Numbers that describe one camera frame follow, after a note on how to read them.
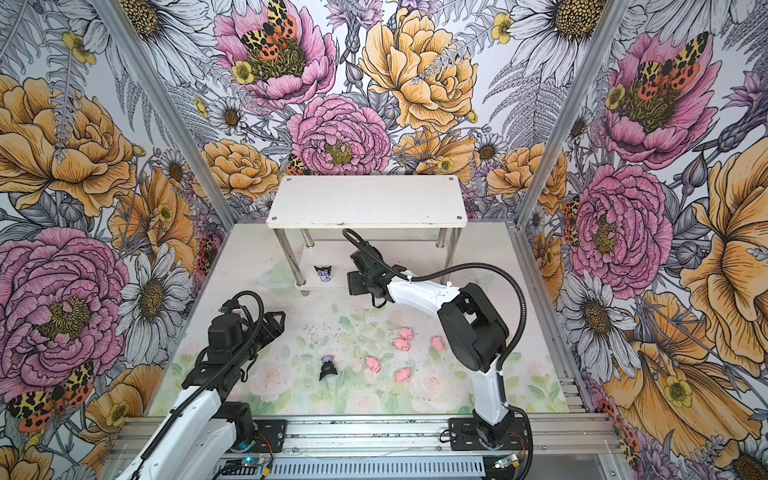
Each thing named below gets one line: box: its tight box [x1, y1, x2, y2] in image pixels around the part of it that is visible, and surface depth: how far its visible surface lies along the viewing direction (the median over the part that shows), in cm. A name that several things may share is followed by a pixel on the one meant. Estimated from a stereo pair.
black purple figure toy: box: [319, 356, 338, 381], surface depth 85 cm
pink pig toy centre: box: [365, 356, 381, 373], surface depth 86 cm
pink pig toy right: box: [430, 335, 445, 351], surface depth 91 cm
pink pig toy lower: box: [395, 368, 412, 383], surface depth 85 cm
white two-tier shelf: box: [266, 175, 468, 296], surface depth 82 cm
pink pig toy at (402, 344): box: [394, 338, 411, 352], surface depth 90 cm
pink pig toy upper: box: [398, 327, 415, 341], surface depth 92 cm
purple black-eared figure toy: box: [313, 265, 332, 283], surface depth 96 cm
